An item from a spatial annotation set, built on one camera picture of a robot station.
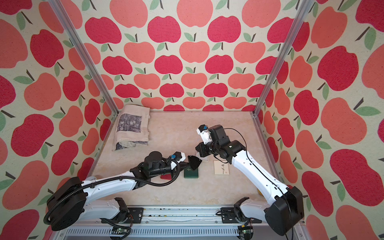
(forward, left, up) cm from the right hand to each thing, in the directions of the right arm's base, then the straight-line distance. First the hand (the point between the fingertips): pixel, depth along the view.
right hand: (198, 150), depth 77 cm
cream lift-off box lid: (-1, -14, -18) cm, 23 cm away
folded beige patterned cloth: (+22, +48, -12) cm, 54 cm away
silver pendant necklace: (-1, -15, -17) cm, 23 cm away
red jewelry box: (-16, +13, +1) cm, 21 cm away
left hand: (-10, +3, -2) cm, 10 cm away
